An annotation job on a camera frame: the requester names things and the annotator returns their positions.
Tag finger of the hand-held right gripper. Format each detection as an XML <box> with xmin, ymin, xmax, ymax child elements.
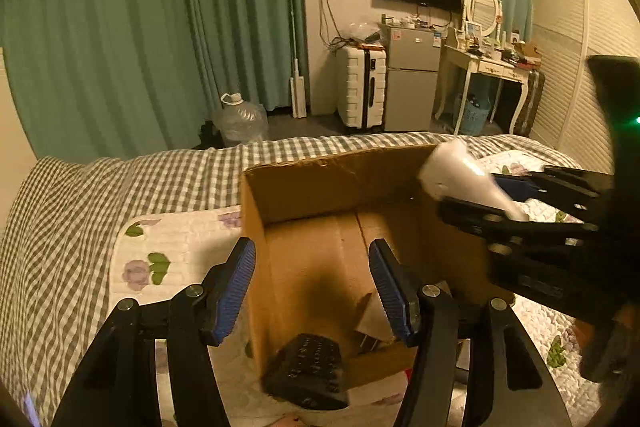
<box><xmin>494</xmin><ymin>166</ymin><xmax>615</xmax><ymax>224</ymax></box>
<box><xmin>437</xmin><ymin>198</ymin><xmax>598</xmax><ymax>255</ymax></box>

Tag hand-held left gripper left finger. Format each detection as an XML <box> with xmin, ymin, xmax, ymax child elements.
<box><xmin>52</xmin><ymin>238</ymin><xmax>257</xmax><ymax>427</ymax></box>

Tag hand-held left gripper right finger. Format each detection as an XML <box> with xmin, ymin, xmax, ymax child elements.
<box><xmin>368</xmin><ymin>239</ymin><xmax>573</xmax><ymax>427</ymax></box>

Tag white plastic bottle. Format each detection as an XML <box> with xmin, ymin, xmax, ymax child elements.
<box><xmin>417</xmin><ymin>139</ymin><xmax>531</xmax><ymax>223</ymax></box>

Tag brown cardboard box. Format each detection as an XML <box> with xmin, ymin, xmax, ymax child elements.
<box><xmin>240</xmin><ymin>144</ymin><xmax>516</xmax><ymax>390</ymax></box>

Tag small white carton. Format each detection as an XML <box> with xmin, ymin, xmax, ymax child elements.
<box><xmin>354</xmin><ymin>289</ymin><xmax>401</xmax><ymax>344</ymax></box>

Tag white floral quilt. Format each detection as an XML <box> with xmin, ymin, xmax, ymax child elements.
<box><xmin>107</xmin><ymin>152</ymin><xmax>618</xmax><ymax>427</ymax></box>

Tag dark striped suitcase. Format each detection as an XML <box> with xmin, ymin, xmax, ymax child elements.
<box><xmin>512</xmin><ymin>69</ymin><xmax>547</xmax><ymax>136</ymax></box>

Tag black keypad device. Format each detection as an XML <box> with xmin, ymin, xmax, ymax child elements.
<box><xmin>262</xmin><ymin>333</ymin><xmax>349</xmax><ymax>410</ymax></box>

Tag blue laundry basket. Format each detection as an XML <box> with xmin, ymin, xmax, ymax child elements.
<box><xmin>452</xmin><ymin>93</ymin><xmax>493</xmax><ymax>136</ymax></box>

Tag louvred wardrobe doors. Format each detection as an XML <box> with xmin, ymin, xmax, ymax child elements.
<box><xmin>520</xmin><ymin>0</ymin><xmax>640</xmax><ymax>162</ymax></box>

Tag white dressing table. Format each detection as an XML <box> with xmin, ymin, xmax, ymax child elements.
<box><xmin>433</xmin><ymin>26</ymin><xmax>534</xmax><ymax>136</ymax></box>

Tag dark bag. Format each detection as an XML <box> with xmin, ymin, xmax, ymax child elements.
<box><xmin>199</xmin><ymin>120</ymin><xmax>227</xmax><ymax>150</ymax></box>

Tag grey mini fridge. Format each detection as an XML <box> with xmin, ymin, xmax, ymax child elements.
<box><xmin>378</xmin><ymin>23</ymin><xmax>444</xmax><ymax>132</ymax></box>

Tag clear water jug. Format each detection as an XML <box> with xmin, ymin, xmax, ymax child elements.
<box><xmin>212</xmin><ymin>93</ymin><xmax>268</xmax><ymax>146</ymax></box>

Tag green checked bedsheet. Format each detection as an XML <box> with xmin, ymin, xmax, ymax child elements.
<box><xmin>0</xmin><ymin>132</ymin><xmax>586</xmax><ymax>427</ymax></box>

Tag oval white-framed mirror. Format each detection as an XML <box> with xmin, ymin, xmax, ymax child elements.
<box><xmin>462</xmin><ymin>0</ymin><xmax>503</xmax><ymax>36</ymax></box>

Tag white hard suitcase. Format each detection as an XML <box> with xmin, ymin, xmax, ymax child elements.
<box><xmin>336</xmin><ymin>44</ymin><xmax>388</xmax><ymax>130</ymax></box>

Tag white flat mop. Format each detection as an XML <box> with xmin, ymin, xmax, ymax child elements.
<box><xmin>287</xmin><ymin>0</ymin><xmax>309</xmax><ymax>119</ymax></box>

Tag clear plastic bag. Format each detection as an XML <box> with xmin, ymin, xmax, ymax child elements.
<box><xmin>345</xmin><ymin>22</ymin><xmax>382</xmax><ymax>44</ymax></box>

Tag wide green curtain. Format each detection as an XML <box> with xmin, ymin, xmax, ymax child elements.
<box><xmin>0</xmin><ymin>0</ymin><xmax>307</xmax><ymax>160</ymax></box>

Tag black wall cable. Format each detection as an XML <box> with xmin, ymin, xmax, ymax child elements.
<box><xmin>318</xmin><ymin>0</ymin><xmax>352</xmax><ymax>54</ymax></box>

